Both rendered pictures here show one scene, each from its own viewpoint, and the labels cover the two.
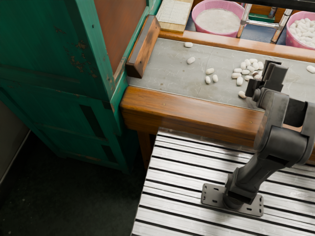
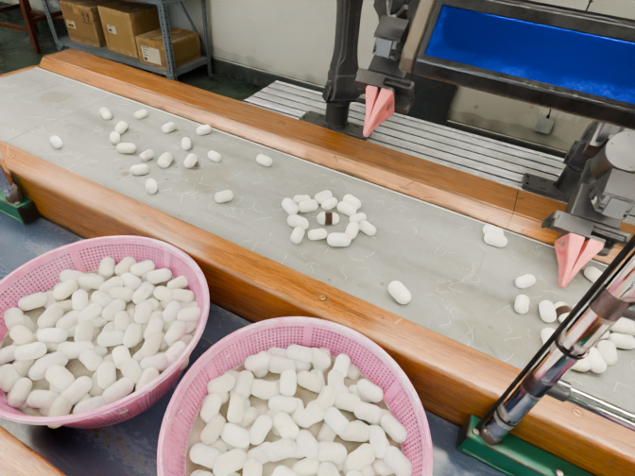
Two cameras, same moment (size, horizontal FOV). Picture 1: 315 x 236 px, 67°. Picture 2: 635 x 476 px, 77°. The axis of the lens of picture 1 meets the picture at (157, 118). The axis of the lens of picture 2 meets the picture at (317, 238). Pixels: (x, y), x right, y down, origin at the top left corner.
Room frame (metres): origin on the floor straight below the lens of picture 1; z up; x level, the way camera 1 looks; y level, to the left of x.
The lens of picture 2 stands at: (1.04, -0.73, 1.17)
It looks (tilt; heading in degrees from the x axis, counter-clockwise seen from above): 42 degrees down; 186
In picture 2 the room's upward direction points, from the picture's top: 7 degrees clockwise
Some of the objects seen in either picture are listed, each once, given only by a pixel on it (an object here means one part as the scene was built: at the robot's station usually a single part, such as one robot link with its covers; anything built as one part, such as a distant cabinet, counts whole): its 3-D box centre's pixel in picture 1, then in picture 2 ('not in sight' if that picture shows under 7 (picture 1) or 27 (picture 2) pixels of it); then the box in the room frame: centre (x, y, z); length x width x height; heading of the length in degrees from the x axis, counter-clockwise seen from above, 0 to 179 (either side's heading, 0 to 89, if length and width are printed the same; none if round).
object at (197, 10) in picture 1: (217, 23); not in sight; (1.00, -0.32, 0.72); 0.27 x 0.27 x 0.10
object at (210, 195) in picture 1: (234, 196); (574, 180); (0.16, -0.24, 0.71); 0.20 x 0.07 x 0.08; 75
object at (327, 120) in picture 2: not in sight; (336, 113); (0.01, -0.82, 0.71); 0.20 x 0.07 x 0.08; 75
